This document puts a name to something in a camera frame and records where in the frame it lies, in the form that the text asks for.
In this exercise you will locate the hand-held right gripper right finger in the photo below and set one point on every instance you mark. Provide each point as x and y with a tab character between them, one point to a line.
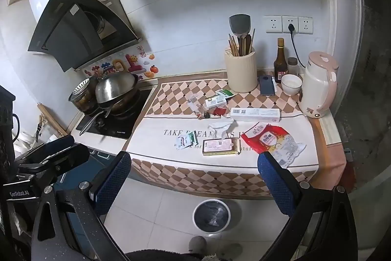
275	186

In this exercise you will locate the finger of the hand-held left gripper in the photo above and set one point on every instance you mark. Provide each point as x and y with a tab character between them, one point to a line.
59	144
61	158

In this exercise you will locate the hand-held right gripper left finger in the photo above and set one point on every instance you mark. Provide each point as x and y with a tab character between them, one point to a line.
112	183

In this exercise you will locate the red and clear sugar bag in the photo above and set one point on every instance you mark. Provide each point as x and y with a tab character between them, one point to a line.
268	138

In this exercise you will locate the white round trash can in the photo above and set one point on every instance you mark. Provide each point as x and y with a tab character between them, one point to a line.
211	215

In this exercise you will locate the wooden rolling pin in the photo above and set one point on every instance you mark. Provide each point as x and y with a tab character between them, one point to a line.
53	120

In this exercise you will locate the striped cooking pot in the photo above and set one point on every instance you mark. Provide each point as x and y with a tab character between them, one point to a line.
81	97

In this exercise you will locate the black induction cooktop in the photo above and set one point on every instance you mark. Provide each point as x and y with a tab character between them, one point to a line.
122	126

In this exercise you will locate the pink flat box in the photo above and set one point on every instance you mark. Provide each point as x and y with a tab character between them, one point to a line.
221	147

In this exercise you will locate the checkered printed tablecloth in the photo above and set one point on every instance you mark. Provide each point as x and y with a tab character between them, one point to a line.
171	138

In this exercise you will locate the long white box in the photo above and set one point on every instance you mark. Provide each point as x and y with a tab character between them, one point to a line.
255	114

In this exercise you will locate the dark wok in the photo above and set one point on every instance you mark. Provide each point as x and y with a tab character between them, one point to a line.
125	103

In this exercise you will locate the grey slipper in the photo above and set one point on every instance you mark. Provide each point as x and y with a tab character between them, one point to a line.
197	244
229	250

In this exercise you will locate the crumpled white tissue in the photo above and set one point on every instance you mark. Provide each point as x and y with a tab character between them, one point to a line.
221	125

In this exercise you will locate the steel wok lid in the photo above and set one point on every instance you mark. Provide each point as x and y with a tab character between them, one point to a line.
116	85

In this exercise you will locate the green and white sachet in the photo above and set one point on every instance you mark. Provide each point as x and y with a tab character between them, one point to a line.
186	140

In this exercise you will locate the dark cloth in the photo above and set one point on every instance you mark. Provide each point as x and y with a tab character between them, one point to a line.
162	255

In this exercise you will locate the red crumpled wrapper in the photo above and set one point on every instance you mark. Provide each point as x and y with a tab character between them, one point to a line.
219	111

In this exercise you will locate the small dark scrap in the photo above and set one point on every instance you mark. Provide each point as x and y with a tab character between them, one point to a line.
205	115

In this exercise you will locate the dark blue phone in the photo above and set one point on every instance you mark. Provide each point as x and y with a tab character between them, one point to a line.
267	85

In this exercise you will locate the white bowl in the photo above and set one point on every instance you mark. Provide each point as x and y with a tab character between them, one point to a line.
291	85

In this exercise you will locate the small white box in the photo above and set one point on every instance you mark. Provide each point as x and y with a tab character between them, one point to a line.
215	102

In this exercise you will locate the pink and white kettle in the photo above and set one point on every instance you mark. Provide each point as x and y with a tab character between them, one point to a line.
316	86

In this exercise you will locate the clear plastic wrapper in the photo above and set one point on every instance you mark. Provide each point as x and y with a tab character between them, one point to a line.
195	105

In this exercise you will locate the black range hood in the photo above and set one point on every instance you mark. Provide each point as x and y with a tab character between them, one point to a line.
70	27

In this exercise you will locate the cream utensil holder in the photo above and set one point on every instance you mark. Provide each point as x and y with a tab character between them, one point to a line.
240	73

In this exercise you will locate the small glass jar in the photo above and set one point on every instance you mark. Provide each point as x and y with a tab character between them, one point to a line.
292	66

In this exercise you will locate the dark sauce bottle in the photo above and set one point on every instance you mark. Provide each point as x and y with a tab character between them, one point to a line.
280	65

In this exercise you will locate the bundle of wooden chopsticks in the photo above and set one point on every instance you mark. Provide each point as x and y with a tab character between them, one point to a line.
234	45

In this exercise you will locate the grey spatula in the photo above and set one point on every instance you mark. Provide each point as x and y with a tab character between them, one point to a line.
239	24

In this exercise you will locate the colourful wall stickers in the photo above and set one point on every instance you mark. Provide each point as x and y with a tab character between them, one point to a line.
131	63

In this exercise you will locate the white wall socket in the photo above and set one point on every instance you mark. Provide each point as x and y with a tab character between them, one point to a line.
289	19
273	24
305	25

